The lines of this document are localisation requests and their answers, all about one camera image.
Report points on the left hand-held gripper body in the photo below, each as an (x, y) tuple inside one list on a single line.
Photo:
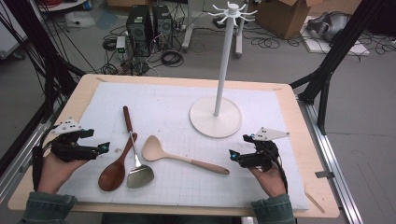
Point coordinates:
[(70, 149)]

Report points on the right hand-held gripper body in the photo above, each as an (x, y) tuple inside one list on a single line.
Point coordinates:
[(260, 155)]

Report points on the brown wooden spoon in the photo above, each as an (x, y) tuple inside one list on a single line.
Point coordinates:
[(112, 177)]

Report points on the beige rice spoon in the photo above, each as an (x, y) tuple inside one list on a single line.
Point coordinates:
[(152, 149)]

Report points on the white utensil stand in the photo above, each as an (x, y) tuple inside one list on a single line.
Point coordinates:
[(222, 62)]

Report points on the person's left hand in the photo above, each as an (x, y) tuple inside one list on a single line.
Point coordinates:
[(57, 172)]

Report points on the person's right hand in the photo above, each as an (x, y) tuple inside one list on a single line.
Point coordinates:
[(269, 182)]

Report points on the white grid mat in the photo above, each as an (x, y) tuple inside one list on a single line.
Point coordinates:
[(174, 105)]

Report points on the white stand leg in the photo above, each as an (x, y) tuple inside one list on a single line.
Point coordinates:
[(188, 31), (239, 46)]

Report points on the small white power box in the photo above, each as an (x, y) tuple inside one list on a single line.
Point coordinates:
[(120, 45)]

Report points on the clear plastic bag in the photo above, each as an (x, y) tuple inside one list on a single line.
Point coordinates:
[(79, 19)]

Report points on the black computer tower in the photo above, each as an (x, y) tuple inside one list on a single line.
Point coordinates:
[(139, 29), (162, 26)]

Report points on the cardboard box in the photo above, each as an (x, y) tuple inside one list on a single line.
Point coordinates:
[(285, 17)]

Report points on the grey rounded device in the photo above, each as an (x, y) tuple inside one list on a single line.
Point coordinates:
[(330, 25)]

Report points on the white foam board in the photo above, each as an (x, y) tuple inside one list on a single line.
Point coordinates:
[(358, 49)]

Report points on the aluminium rail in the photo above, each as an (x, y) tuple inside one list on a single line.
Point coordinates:
[(330, 155), (18, 161)]

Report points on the grey metal bracket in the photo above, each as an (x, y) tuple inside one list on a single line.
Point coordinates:
[(324, 174)]

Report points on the black metal frame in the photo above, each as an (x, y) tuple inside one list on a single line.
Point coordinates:
[(336, 53), (34, 46)]

